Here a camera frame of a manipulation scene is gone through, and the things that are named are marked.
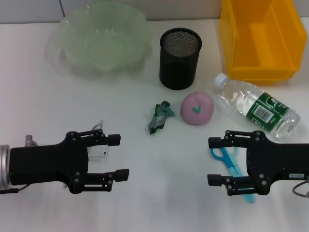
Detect green translucent fruit bowl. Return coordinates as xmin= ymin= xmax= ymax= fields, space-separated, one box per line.
xmin=57 ymin=4 xmax=152 ymax=73

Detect clear green-label water bottle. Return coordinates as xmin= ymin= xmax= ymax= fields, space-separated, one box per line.
xmin=213 ymin=72 xmax=301 ymax=140

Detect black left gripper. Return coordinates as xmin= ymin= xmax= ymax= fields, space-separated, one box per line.
xmin=9 ymin=129 xmax=130 ymax=194

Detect grey right wrist cable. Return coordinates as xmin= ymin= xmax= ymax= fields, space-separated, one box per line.
xmin=292 ymin=179 xmax=309 ymax=198

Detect yellow plastic bin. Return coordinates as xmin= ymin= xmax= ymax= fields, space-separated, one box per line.
xmin=219 ymin=0 xmax=308 ymax=86

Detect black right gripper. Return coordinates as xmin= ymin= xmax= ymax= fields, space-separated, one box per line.
xmin=207 ymin=130 xmax=309 ymax=196

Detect green plastic wrapper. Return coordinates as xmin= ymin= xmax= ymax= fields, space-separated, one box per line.
xmin=145 ymin=101 xmax=176 ymax=135

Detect blue scissors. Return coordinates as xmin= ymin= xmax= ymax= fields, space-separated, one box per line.
xmin=210 ymin=146 xmax=255 ymax=204

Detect clear plastic ruler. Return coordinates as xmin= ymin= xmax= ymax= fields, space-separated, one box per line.
xmin=87 ymin=145 xmax=109 ymax=160

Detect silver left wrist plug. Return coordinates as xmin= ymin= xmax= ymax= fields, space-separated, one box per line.
xmin=25 ymin=134 xmax=39 ymax=147

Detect black mesh pen holder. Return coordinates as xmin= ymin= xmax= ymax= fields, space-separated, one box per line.
xmin=159 ymin=27 xmax=202 ymax=91

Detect silver ballpoint pen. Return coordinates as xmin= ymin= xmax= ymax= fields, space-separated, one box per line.
xmin=91 ymin=119 xmax=105 ymax=130

